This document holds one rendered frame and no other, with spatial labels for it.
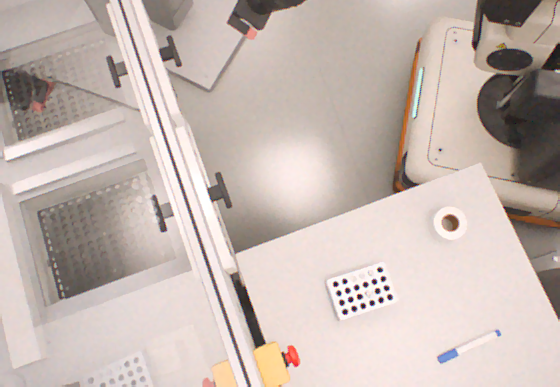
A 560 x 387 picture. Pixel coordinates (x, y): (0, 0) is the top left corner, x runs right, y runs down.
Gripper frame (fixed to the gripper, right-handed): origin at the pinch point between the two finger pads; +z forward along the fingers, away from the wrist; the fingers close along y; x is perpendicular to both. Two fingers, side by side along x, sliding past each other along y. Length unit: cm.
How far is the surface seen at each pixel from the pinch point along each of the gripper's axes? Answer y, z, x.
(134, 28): 16.9, -3.1, -17.9
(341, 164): 10, 54, 77
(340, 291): 45, -24, 37
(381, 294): 42, -29, 43
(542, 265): 12, 5, 140
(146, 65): 22.6, -7.5, -13.6
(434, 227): 25, -29, 49
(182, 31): -11, 100, 14
